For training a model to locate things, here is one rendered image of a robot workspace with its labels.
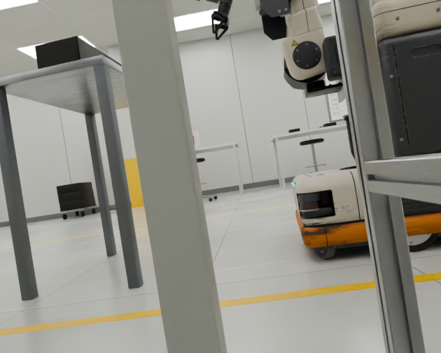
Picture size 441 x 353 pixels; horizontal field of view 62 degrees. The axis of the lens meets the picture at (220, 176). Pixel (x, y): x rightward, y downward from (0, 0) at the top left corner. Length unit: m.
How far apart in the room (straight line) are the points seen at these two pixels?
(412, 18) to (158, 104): 1.10
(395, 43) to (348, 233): 0.62
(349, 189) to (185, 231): 0.89
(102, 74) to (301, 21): 0.75
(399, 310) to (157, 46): 0.45
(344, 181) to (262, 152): 5.94
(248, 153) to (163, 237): 6.75
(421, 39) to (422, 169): 1.05
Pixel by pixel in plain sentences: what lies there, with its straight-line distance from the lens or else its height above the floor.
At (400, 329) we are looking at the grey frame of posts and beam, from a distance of 0.57.
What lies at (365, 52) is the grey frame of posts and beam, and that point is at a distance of 0.54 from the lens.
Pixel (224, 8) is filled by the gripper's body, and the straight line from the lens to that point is 1.89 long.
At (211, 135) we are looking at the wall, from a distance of 7.21.
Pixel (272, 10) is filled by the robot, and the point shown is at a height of 0.91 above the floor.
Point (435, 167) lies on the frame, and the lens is 0.35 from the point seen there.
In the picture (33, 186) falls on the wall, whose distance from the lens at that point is 8.40.
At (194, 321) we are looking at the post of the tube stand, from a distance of 0.44.
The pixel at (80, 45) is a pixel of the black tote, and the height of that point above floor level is 0.88.
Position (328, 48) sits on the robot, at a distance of 1.40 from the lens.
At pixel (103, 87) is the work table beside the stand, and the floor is 0.69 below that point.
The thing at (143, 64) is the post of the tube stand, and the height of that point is 0.47.
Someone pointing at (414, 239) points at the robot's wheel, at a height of 0.04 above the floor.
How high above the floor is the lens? 0.33
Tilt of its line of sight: level
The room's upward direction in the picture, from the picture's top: 9 degrees counter-clockwise
